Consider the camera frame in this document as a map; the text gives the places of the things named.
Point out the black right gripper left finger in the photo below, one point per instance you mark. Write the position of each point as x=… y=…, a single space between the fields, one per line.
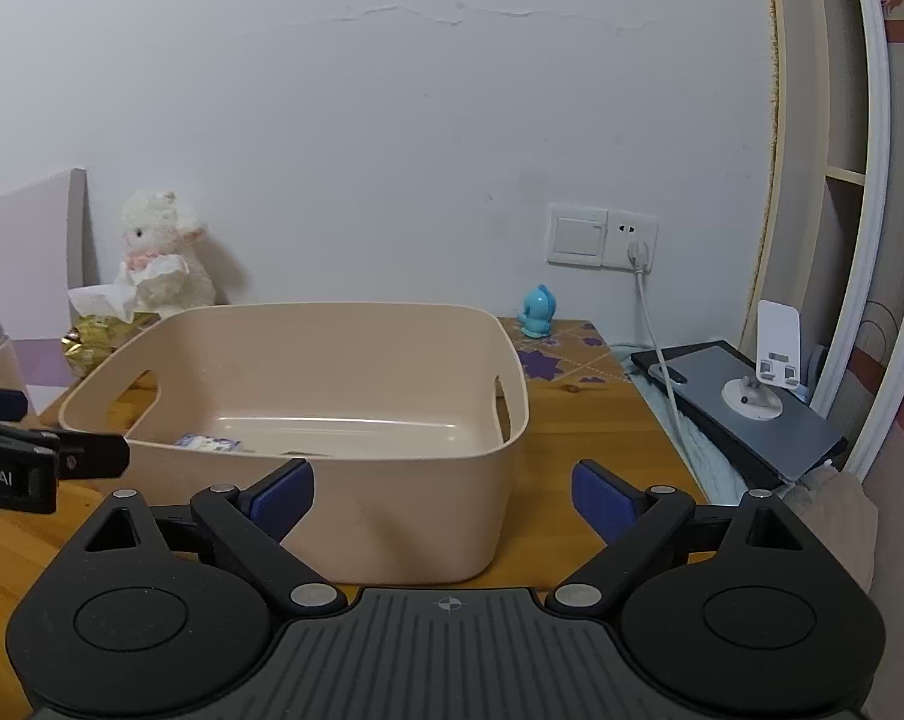
x=169 y=608

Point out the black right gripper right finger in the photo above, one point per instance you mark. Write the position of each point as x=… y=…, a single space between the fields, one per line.
x=721 y=608

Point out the blue white tissue packet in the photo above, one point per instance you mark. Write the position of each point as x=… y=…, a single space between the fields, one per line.
x=205 y=443

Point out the grey cloth bundle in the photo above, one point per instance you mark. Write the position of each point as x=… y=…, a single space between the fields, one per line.
x=838 y=512

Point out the purple headboard panel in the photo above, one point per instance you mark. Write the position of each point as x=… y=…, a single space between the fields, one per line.
x=41 y=229

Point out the gold tissue pack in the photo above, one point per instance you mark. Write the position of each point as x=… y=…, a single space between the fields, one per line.
x=108 y=315

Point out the grey laptop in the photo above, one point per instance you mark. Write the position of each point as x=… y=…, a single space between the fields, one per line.
x=769 y=436

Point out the white plush lamb toy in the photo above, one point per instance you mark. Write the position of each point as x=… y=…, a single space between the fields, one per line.
x=160 y=232

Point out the white phone stand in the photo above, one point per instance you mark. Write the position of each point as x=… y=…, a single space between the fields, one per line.
x=770 y=367

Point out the beige plastic storage bin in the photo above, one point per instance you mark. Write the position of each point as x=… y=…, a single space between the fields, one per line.
x=422 y=406

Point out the blue toy figurine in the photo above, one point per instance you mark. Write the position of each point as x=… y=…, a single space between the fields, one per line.
x=538 y=309

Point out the white wall switch socket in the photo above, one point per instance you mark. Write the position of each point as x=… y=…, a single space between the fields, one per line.
x=598 y=238

